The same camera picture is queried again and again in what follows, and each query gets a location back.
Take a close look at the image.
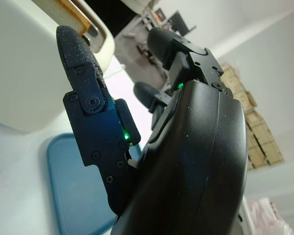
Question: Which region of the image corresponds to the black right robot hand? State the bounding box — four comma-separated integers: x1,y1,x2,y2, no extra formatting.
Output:
55,24,249,235

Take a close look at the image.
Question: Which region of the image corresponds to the black computer monitor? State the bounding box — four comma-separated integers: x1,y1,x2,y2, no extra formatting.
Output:
166,11,196,37

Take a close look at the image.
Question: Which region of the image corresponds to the stack of cardboard boxes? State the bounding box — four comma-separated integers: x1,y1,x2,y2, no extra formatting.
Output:
220,63,285,169

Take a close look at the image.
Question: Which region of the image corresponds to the slice of toast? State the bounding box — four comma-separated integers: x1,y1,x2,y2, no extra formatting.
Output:
43,0,91,36

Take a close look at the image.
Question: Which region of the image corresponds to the person in black clothes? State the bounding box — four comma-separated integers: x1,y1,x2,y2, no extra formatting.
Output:
87,0,138,39

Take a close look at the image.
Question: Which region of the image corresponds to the cream two-slot toaster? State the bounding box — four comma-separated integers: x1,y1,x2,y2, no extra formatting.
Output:
0,0,116,134

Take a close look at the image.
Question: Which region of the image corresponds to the clear plastic bag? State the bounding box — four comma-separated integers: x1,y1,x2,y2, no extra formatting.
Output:
245,198,294,235

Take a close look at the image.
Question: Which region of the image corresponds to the blue plastic tray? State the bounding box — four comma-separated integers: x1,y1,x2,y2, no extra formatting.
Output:
47,133,143,235

